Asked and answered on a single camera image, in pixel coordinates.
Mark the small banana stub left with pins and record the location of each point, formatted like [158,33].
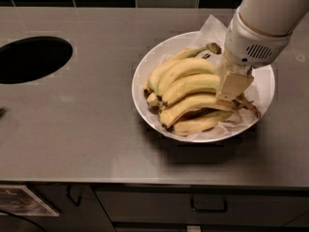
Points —
[152,100]

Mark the white paper liner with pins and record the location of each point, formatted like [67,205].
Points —
[212,33]

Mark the large top yellow banana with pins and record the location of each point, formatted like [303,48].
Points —
[199,83]

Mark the black drawer handle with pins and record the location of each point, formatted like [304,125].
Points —
[210,204]

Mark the rear banana with stem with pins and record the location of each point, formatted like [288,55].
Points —
[150,83]

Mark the dark drawer front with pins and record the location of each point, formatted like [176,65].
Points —
[172,206]

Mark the round black counter hole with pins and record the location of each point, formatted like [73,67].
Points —
[33,58]

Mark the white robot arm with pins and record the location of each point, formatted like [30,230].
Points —
[273,17]

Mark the upper middle yellow banana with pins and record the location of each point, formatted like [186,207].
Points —
[183,68]

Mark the paper sign on cabinet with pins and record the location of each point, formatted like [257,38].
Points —
[22,201]

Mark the white ceramic bowl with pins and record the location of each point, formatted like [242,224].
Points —
[146,68]

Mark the black cabinet door handle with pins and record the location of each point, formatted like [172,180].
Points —
[73,194]

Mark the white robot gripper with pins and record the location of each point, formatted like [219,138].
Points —
[250,43]

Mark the front bottom yellow banana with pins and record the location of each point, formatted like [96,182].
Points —
[202,123]

